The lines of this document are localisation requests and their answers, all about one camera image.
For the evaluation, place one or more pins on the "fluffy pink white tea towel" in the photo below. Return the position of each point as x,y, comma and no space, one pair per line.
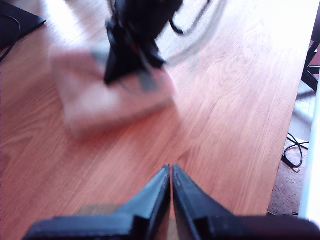
105,100

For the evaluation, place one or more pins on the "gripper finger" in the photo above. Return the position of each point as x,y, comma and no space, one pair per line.
118,66
155,57
152,200
190,200

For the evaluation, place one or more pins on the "white upright post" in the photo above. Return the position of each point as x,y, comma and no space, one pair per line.
311,162

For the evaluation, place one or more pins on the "black chair base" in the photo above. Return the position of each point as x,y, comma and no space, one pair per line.
311,72

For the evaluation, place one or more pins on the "large monitor with white screen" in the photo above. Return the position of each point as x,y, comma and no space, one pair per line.
17,25

